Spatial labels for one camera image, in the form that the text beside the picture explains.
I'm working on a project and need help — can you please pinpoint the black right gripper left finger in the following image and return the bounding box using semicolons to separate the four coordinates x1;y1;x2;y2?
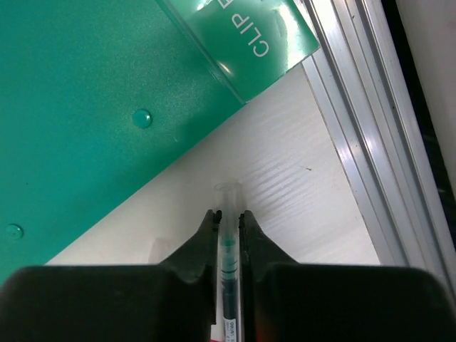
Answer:
1;210;222;341

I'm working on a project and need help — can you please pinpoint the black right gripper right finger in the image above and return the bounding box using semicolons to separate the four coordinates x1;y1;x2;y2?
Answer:
239;211;455;341

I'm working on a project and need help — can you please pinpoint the green clip folder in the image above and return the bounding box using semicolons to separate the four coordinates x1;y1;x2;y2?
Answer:
1;1;319;279

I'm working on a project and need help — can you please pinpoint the aluminium table frame rail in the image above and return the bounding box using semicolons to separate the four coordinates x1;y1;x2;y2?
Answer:
297;1;455;291

